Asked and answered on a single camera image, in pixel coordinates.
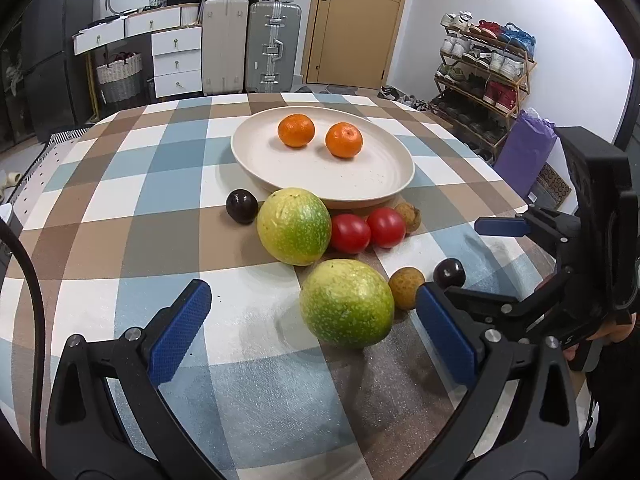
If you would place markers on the green guava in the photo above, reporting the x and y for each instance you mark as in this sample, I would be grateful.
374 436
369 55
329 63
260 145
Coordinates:
346 302

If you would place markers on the silver hard-shell suitcase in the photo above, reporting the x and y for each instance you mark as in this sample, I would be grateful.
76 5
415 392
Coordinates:
272 47

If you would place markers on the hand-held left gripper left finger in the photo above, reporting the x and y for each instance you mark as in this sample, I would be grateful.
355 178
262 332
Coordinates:
180 330

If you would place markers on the orange mandarin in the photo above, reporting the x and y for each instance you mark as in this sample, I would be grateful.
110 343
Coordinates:
296 130
344 140

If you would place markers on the group of assorted sneakers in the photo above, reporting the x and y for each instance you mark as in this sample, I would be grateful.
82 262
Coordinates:
500 62

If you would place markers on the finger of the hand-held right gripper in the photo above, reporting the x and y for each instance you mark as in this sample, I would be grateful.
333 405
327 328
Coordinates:
500 310
502 226

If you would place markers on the wooden door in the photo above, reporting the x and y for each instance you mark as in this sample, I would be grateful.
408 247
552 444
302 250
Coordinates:
355 25

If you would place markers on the brown longan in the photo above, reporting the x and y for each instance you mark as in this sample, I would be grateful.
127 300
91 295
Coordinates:
410 216
406 287

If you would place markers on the red tomato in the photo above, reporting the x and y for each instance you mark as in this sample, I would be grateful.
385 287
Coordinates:
350 233
386 227

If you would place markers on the black refrigerator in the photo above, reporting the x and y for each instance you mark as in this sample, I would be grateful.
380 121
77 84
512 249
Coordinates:
50 60

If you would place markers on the brown doormat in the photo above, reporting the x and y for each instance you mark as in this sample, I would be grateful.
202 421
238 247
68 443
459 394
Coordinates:
552 187

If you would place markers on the cream hard-shell suitcase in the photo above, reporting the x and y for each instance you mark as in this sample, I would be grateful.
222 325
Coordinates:
225 45

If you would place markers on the dark purple plum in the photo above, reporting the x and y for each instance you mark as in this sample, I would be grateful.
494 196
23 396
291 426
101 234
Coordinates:
449 273
242 206

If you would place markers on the person's right hand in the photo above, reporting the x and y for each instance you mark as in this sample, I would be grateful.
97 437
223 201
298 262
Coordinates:
617 332

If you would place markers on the striped floor mat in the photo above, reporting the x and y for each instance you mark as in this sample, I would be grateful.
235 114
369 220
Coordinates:
55 147

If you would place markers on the white drawer cabinet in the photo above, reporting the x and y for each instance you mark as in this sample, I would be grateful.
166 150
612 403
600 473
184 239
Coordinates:
175 55

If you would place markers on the cream round plate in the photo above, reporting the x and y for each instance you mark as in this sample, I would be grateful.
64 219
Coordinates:
310 170

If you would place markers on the purple paper bag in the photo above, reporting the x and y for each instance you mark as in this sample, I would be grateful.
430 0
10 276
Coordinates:
525 152

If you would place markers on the checkered tablecloth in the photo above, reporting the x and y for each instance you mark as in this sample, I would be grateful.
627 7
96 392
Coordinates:
150 200

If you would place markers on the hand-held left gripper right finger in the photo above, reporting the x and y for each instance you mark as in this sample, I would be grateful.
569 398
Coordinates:
445 332

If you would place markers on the wooden shoe rack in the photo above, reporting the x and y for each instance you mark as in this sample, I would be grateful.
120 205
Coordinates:
520 105

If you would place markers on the woven laundry basket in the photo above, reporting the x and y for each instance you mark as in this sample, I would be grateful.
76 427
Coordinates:
120 80

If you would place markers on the yellow-green guava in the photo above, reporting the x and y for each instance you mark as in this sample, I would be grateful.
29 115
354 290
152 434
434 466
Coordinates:
293 226

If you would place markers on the shoes on floor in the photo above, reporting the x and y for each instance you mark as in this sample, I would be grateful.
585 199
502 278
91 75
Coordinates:
400 97

